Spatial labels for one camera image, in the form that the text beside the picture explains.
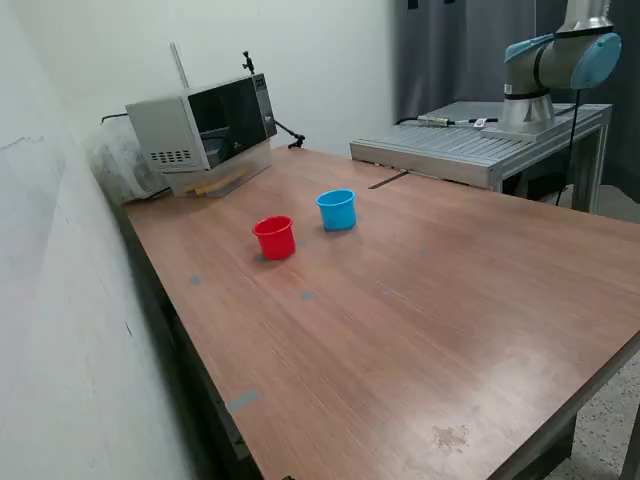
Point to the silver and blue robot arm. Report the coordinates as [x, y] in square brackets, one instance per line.
[550, 65]

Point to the blue plastic bin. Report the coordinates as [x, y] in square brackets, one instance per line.
[337, 217]

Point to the small blue tape mark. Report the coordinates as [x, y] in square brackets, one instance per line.
[300, 245]
[195, 280]

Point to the red plastic cup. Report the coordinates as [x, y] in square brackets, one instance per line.
[274, 242]

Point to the dark flat bar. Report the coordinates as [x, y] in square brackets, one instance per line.
[387, 181]

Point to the clear plastic tray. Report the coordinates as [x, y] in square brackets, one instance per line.
[250, 167]

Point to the wooden stick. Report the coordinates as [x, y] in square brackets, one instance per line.
[215, 184]

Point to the aluminium extrusion robot stand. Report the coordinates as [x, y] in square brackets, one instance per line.
[450, 145]

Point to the silver microwave oven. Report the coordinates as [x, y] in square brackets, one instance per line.
[165, 130]

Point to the crumpled clear plastic bag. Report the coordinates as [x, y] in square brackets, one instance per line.
[115, 170]

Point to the thin metal rod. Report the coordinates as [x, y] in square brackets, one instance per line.
[181, 67]

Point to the dark grey curtain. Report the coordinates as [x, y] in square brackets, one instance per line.
[450, 50]

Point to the black camera clamp mount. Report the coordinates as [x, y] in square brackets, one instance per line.
[248, 64]

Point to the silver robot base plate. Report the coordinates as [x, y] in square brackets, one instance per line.
[495, 134]

